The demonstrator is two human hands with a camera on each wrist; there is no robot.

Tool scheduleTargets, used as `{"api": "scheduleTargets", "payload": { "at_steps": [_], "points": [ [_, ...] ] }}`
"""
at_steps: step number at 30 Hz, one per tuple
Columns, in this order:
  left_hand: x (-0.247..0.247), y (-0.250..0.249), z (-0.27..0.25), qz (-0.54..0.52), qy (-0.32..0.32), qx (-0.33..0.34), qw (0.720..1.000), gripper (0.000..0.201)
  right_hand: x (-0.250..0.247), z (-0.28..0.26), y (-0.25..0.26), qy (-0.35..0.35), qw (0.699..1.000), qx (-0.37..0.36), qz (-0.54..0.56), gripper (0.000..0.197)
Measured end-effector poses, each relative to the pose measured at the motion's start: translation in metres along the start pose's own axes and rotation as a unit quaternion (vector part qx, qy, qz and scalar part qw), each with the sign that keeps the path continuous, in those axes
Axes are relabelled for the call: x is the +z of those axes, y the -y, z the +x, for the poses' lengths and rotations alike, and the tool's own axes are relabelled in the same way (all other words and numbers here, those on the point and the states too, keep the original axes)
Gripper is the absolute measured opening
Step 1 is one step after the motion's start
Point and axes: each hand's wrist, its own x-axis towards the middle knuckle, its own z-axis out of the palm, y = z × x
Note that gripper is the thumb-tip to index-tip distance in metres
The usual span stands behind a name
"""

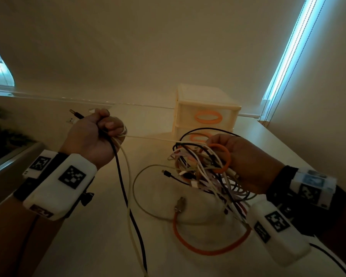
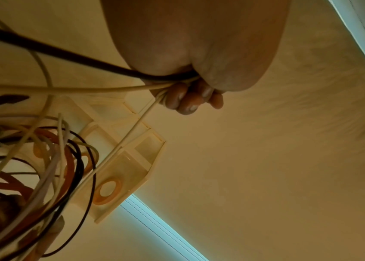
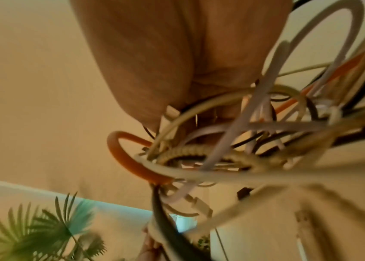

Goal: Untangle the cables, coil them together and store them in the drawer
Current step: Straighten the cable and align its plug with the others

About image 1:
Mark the person's left hand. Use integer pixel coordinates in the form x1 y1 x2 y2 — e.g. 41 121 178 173
60 108 127 170

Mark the person's right hand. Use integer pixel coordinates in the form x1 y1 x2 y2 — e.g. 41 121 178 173
206 133 286 195

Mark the bundle of cables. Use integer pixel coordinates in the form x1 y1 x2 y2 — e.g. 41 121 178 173
69 108 148 273

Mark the cream white USB cable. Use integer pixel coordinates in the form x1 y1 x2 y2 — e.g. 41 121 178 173
66 117 148 277

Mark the cream three-drawer organiser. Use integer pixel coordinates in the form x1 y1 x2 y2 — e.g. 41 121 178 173
172 83 242 143

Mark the pile of cables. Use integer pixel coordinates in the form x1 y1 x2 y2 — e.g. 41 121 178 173
132 128 259 256

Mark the person's left forearm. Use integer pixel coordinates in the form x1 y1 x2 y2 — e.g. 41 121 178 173
0 196 64 277

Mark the person's right forearm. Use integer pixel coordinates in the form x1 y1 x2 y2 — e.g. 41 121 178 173
317 199 346 274

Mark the bright narrow window strip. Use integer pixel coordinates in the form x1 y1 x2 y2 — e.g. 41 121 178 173
259 0 329 123

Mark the thin black right camera wire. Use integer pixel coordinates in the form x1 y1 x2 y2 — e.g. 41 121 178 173
309 243 346 277

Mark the beaded blind pull chain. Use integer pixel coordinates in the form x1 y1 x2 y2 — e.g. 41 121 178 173
259 0 329 124

